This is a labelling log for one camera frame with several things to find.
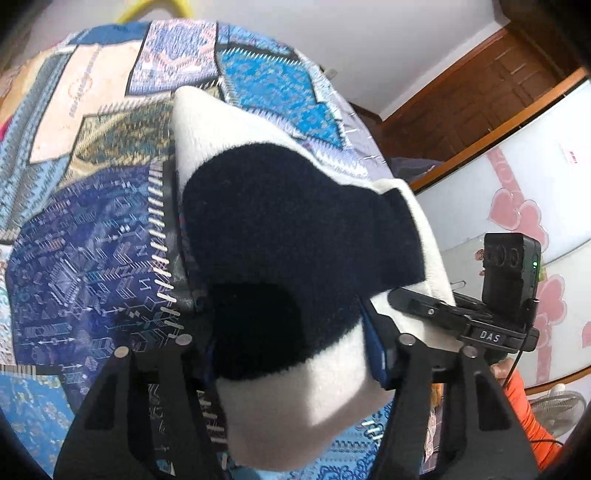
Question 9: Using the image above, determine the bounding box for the thin black cable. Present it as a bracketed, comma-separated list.
[503, 298, 541, 386]

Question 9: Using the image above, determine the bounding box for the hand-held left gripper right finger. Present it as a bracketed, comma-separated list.
[360, 298, 541, 480]

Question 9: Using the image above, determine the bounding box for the black white striped sweater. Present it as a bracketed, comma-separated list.
[171, 85, 455, 472]

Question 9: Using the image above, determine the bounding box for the patchwork printed blanket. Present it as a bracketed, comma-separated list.
[0, 21, 393, 480]

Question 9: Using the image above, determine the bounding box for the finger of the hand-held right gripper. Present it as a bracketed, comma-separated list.
[388, 286, 472, 341]

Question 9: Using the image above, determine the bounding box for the brown wooden door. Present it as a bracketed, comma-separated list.
[379, 23, 578, 185]

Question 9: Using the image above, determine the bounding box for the yellow foam tube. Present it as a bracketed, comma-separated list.
[115, 0, 192, 24]

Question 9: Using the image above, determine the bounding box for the person's right hand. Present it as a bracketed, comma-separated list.
[490, 359, 514, 384]

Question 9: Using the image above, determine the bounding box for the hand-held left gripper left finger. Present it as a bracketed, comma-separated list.
[53, 318, 227, 480]

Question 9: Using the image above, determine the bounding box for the white wardrobe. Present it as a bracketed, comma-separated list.
[411, 69, 591, 402]

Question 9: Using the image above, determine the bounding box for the white electric fan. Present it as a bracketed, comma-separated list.
[529, 383, 587, 439]

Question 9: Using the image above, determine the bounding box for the person's right forearm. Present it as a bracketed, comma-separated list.
[501, 367, 561, 457]

